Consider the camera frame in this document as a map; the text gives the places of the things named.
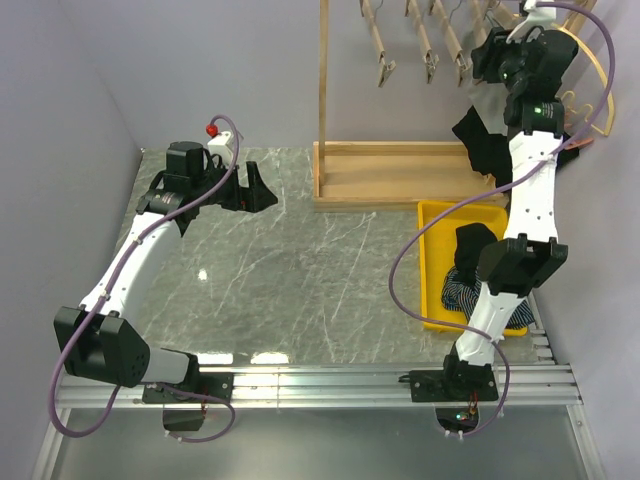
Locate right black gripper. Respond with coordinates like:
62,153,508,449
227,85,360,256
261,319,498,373
468,25,536,95

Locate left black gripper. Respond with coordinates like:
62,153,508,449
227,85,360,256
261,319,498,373
192,158,277,213

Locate striped navy underwear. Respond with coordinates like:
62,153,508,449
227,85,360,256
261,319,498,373
441,266,535,330

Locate wooden clip hanger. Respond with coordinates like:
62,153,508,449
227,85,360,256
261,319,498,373
405,0,439,85
469,0,520,29
359,0,396,88
427,0,470,87

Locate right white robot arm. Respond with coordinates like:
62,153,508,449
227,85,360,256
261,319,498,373
440,26,579,401

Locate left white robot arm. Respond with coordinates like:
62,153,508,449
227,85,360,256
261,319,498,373
54,131,278,402

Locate black hanging underwear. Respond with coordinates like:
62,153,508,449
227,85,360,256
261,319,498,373
451,104,581,198

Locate gold semicircle clip hanger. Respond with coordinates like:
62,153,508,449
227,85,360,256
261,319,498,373
555,12,616,137

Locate black underwear in tray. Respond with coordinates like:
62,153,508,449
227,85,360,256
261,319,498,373
454,223,498,287

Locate pink clothespin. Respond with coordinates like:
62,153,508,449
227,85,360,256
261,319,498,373
565,137,594,151

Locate wooden drying rack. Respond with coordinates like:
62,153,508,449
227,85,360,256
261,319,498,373
313,1,496,212

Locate yellow plastic tray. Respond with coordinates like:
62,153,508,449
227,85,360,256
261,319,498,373
419,204,508,334

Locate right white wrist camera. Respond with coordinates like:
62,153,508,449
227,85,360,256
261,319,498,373
506,0,557,43

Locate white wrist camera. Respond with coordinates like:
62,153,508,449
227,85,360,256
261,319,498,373
206,124,244,165
506,0,557,43

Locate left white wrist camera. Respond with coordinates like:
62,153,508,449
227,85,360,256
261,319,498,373
206,124,244,165

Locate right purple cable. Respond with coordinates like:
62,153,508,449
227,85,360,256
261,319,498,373
388,0,617,440

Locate aluminium mounting rail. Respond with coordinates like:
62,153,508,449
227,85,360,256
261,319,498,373
33,316,606,479

